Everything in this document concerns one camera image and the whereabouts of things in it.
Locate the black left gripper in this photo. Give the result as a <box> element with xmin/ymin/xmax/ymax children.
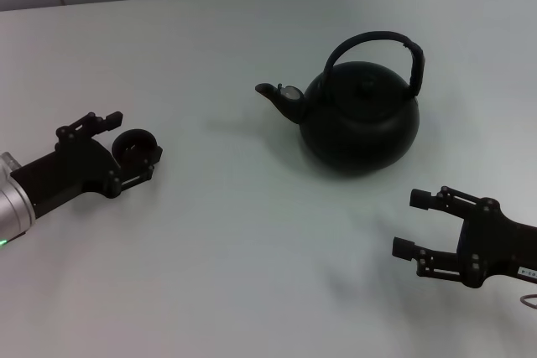
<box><xmin>10</xmin><ymin>111</ymin><xmax>164</xmax><ymax>221</ymax></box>

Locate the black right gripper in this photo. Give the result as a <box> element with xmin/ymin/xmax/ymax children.
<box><xmin>391</xmin><ymin>184</ymin><xmax>537</xmax><ymax>291</ymax></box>

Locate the small dark round teacup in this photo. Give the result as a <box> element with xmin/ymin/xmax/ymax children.
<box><xmin>111</xmin><ymin>127</ymin><xmax>163</xmax><ymax>165</ymax></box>

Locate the black round teapot with handle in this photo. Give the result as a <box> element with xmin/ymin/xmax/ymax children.
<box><xmin>254</xmin><ymin>30</ymin><xmax>427</xmax><ymax>179</ymax></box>

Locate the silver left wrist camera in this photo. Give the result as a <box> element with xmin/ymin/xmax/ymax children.
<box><xmin>0</xmin><ymin>151</ymin><xmax>23</xmax><ymax>175</ymax></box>

